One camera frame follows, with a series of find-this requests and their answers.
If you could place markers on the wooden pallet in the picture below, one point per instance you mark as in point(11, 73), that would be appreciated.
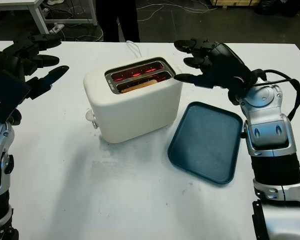
point(235, 2)

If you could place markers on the person's legs in black trousers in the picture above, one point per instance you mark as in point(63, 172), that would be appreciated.
point(107, 17)

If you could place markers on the black bag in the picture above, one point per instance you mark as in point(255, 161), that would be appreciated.
point(282, 7)

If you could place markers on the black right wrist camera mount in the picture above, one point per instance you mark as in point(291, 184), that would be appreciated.
point(233, 98)

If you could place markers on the white two-slot toaster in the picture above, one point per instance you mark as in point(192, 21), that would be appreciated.
point(135, 117)

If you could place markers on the browned toast slice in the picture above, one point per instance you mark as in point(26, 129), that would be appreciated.
point(140, 86)

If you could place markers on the dark blue plastic tray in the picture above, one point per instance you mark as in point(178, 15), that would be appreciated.
point(205, 145)

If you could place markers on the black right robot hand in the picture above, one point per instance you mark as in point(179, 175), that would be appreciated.
point(225, 65)

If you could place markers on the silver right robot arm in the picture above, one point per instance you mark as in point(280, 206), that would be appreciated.
point(270, 132)

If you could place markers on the white power strip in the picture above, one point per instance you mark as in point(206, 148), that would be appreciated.
point(57, 27)

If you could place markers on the white metal desk frame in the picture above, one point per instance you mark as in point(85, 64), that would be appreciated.
point(36, 15)

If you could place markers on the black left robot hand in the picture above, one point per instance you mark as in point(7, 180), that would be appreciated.
point(10, 61)

